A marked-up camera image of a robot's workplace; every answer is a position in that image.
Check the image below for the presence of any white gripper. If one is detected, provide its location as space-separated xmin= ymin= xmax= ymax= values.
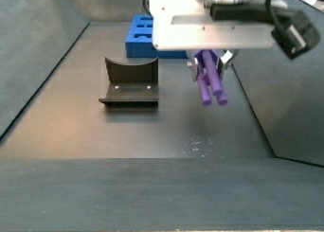
xmin=149 ymin=0 xmax=275 ymax=80

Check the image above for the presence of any purple three-prong object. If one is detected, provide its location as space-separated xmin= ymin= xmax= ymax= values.
xmin=194 ymin=49 xmax=228 ymax=106

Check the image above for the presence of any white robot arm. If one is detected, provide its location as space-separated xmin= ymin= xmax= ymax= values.
xmin=145 ymin=0 xmax=292 ymax=61

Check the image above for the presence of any black curved fixture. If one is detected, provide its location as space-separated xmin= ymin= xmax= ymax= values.
xmin=99 ymin=58 xmax=159 ymax=107

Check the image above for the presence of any blue shape-sorter block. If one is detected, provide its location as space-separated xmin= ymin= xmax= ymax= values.
xmin=126 ymin=14 xmax=188 ymax=59

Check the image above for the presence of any black cable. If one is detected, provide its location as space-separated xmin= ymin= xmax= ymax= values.
xmin=264 ymin=0 xmax=296 ymax=38

